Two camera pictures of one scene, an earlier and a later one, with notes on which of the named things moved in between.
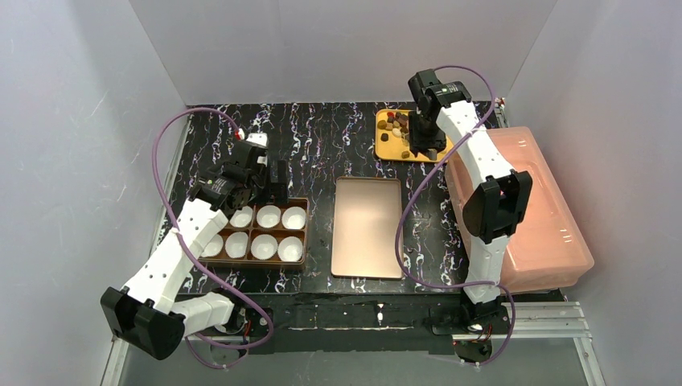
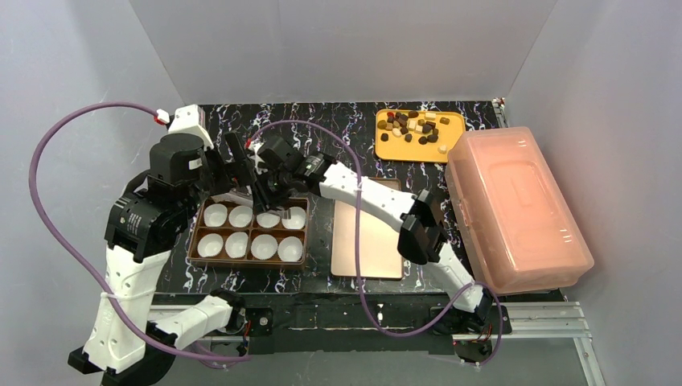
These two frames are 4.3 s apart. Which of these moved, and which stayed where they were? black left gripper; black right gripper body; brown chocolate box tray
Moved: black right gripper body; black left gripper
Stayed: brown chocolate box tray
